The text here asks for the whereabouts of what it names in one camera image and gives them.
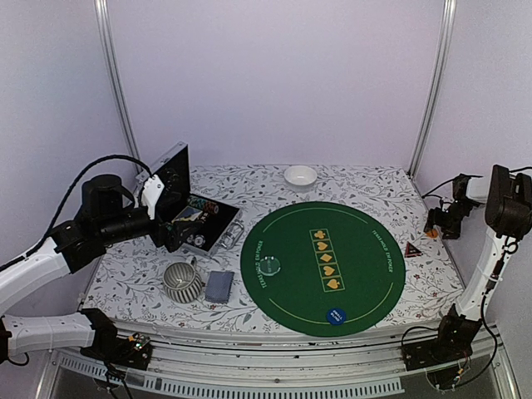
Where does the aluminium frame post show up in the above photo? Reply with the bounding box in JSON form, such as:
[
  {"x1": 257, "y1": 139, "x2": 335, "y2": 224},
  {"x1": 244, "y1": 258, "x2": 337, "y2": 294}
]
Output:
[
  {"x1": 408, "y1": 0, "x2": 457, "y2": 179},
  {"x1": 94, "y1": 0, "x2": 140, "y2": 160}
]

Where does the card deck in case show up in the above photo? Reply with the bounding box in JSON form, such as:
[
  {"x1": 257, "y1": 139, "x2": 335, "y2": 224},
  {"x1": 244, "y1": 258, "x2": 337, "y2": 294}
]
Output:
[{"x1": 172, "y1": 206, "x2": 209, "y2": 228}]

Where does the round green poker mat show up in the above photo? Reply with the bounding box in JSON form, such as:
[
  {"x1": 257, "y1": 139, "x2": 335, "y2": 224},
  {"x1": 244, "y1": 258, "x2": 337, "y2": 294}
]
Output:
[{"x1": 240, "y1": 201, "x2": 406, "y2": 337}]

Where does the poker chips back row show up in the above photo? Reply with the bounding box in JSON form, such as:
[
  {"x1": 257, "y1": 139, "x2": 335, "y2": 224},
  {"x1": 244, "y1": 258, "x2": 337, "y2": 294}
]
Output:
[{"x1": 186, "y1": 195, "x2": 219, "y2": 215}]

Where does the striped ceramic mug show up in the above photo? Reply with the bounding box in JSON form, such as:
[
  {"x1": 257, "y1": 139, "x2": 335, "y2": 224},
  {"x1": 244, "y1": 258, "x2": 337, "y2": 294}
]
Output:
[{"x1": 163, "y1": 256, "x2": 203, "y2": 303}]

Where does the poker chips front row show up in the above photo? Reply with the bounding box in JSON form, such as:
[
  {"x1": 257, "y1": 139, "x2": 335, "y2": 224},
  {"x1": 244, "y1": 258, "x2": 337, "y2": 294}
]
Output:
[{"x1": 186, "y1": 234, "x2": 206, "y2": 249}]

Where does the left aluminium frame post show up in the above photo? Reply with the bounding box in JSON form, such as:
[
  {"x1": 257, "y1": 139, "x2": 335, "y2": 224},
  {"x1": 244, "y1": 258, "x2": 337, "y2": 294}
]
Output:
[{"x1": 94, "y1": 0, "x2": 140, "y2": 160}]

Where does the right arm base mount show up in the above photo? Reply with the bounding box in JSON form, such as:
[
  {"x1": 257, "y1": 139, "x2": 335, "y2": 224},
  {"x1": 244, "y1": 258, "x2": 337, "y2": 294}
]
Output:
[{"x1": 401, "y1": 335, "x2": 473, "y2": 371}]

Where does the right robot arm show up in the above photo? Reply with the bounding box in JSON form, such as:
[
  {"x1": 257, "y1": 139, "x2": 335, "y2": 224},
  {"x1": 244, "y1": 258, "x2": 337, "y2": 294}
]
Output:
[{"x1": 424, "y1": 165, "x2": 531, "y2": 362}]

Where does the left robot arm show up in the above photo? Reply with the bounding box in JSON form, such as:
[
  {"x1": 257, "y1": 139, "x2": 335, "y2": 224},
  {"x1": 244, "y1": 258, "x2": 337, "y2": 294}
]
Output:
[{"x1": 1, "y1": 173, "x2": 203, "y2": 362}]

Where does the right aluminium frame post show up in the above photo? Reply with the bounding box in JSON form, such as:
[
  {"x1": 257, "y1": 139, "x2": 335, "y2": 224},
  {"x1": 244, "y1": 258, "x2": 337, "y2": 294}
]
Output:
[{"x1": 408, "y1": 0, "x2": 457, "y2": 179}]

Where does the clear acrylic dealer button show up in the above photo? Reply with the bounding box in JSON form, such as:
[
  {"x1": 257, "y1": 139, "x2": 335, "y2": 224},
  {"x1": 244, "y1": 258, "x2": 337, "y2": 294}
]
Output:
[{"x1": 259, "y1": 256, "x2": 281, "y2": 277}]

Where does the blue playing card deck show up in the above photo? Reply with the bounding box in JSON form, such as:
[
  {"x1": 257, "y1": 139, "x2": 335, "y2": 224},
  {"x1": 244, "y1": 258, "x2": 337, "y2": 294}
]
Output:
[{"x1": 205, "y1": 271, "x2": 234, "y2": 303}]

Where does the aluminium poker chip case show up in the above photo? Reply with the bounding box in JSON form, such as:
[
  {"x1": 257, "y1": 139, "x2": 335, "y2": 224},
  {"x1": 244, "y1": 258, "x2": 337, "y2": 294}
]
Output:
[{"x1": 151, "y1": 141, "x2": 244, "y2": 257}]

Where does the blue small blind button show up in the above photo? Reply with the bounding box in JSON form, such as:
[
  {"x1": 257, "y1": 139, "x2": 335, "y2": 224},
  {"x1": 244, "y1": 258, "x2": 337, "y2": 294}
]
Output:
[{"x1": 326, "y1": 308, "x2": 347, "y2": 326}]

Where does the orange big blind button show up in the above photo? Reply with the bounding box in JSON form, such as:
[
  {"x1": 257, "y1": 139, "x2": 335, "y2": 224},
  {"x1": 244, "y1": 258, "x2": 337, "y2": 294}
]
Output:
[{"x1": 426, "y1": 229, "x2": 438, "y2": 239}]

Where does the red black triangle button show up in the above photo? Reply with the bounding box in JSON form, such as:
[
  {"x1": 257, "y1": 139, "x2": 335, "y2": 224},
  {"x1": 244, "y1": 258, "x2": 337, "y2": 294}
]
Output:
[{"x1": 405, "y1": 242, "x2": 422, "y2": 258}]

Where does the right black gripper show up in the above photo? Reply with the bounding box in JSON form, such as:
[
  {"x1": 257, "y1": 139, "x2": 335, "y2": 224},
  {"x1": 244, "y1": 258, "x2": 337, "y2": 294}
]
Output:
[{"x1": 425, "y1": 201, "x2": 473, "y2": 239}]

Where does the poker chips row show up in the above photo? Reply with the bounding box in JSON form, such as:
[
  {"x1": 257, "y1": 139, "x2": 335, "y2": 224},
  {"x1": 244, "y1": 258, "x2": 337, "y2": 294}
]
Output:
[
  {"x1": 186, "y1": 195, "x2": 219, "y2": 215},
  {"x1": 186, "y1": 234, "x2": 206, "y2": 249}
]

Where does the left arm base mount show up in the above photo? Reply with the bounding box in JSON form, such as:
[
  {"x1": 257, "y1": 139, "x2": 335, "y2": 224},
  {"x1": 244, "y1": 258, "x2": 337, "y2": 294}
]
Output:
[{"x1": 80, "y1": 332, "x2": 153, "y2": 371}]

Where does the white ceramic bowl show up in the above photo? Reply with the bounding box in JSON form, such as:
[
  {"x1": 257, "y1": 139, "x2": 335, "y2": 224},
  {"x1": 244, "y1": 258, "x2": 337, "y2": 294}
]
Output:
[{"x1": 283, "y1": 165, "x2": 318, "y2": 188}]

